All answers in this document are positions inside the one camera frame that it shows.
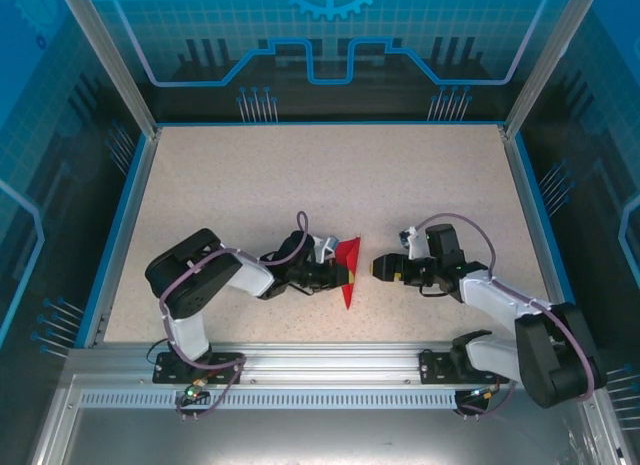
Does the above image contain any red paper sheet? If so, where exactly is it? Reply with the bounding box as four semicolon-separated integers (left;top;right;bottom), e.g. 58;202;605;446
335;233;365;311

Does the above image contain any grey metal sheet tray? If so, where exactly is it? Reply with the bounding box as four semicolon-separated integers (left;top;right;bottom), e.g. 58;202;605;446
29;374;631;465

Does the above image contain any wide aluminium base rail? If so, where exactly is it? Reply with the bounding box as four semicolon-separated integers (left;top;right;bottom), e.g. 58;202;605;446
64;340;599;386

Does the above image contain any aluminium table side rail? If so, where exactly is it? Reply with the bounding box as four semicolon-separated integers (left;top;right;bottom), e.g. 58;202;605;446
82;127;164;349
499;124;591;349

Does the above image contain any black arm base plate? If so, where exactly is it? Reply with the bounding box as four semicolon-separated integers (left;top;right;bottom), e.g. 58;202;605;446
418;348;519;386
152;350;246;386

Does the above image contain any slotted aluminium cable duct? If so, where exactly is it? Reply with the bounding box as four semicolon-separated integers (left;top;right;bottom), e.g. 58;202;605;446
78;390;476;411

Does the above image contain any aluminium frame post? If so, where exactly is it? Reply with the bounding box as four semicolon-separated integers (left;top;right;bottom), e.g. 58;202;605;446
502;0;604;139
55;0;162;139

